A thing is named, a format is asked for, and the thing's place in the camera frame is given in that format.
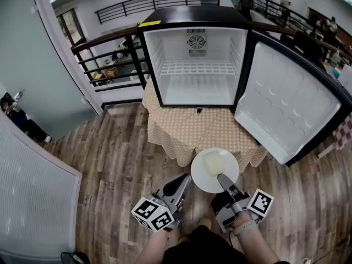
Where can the striped glass partition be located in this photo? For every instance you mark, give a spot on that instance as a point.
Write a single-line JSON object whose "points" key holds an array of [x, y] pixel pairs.
{"points": [[33, 188]]}

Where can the black metal railing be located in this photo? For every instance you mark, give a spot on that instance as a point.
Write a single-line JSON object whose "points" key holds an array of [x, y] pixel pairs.
{"points": [[153, 3]]}

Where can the white object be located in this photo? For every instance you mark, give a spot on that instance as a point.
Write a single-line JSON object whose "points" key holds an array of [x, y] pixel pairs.
{"points": [[213, 162]]}

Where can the frosted glass door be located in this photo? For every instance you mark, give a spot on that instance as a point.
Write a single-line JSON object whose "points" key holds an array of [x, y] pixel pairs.
{"points": [[41, 65]]}

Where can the beige wristband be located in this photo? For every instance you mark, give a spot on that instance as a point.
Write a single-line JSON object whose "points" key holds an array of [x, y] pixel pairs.
{"points": [[244, 227]]}

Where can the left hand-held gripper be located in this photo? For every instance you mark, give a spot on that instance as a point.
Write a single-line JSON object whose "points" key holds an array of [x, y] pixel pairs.
{"points": [[152, 214]]}

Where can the black mini fridge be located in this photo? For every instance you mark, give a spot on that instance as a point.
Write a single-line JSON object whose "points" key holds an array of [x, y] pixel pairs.
{"points": [[288, 106]]}

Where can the clear plastic bottle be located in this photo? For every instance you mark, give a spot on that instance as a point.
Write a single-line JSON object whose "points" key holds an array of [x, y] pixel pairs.
{"points": [[336, 59]]}

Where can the white round plate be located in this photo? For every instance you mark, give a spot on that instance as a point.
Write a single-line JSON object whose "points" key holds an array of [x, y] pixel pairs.
{"points": [[200, 177]]}

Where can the person's black t-shirt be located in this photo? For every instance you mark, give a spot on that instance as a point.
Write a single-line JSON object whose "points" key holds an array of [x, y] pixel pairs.
{"points": [[204, 249]]}

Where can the person's leg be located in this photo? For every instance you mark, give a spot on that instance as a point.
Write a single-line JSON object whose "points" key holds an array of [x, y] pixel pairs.
{"points": [[205, 222]]}

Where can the wooden-top black railing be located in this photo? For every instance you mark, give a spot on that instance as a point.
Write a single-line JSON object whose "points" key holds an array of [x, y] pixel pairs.
{"points": [[136, 62]]}

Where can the white box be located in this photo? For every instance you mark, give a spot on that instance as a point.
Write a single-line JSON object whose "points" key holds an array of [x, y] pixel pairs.
{"points": [[347, 78]]}

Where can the red checkered tablecloth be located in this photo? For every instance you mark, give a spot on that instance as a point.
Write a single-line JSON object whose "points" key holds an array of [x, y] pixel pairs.
{"points": [[343, 135]]}

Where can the black stair railing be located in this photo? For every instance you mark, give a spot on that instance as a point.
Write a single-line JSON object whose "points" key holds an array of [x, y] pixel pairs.
{"points": [[268, 10]]}

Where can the person's right forearm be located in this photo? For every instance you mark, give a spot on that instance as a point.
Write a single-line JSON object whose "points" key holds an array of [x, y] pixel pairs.
{"points": [[258, 249]]}

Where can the beige checkered tablecloth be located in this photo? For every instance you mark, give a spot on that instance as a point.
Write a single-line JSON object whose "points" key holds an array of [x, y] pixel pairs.
{"points": [[192, 131]]}

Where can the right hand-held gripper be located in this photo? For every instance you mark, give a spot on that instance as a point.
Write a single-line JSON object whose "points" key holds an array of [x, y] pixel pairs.
{"points": [[259, 205]]}

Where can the person's left forearm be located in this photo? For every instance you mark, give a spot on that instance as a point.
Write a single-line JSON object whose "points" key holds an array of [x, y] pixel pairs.
{"points": [[154, 246]]}

